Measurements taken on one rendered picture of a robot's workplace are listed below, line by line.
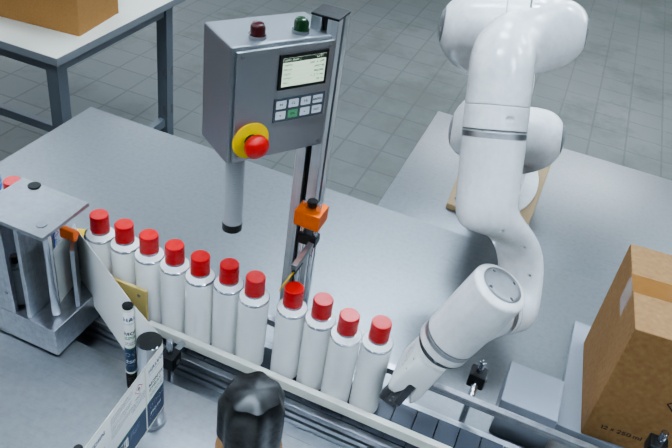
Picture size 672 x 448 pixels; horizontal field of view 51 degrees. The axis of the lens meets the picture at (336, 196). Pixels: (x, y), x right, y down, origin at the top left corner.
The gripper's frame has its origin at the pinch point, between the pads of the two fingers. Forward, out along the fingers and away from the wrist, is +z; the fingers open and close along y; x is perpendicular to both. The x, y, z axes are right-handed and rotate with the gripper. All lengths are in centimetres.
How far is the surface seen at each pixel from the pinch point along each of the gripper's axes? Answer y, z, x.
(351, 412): 4.4, 4.9, -4.0
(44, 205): 9, 2, -65
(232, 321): 1.4, 7.4, -29.2
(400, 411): -2.3, 5.4, 3.8
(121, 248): 2, 8, -52
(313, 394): 4.3, 6.9, -10.7
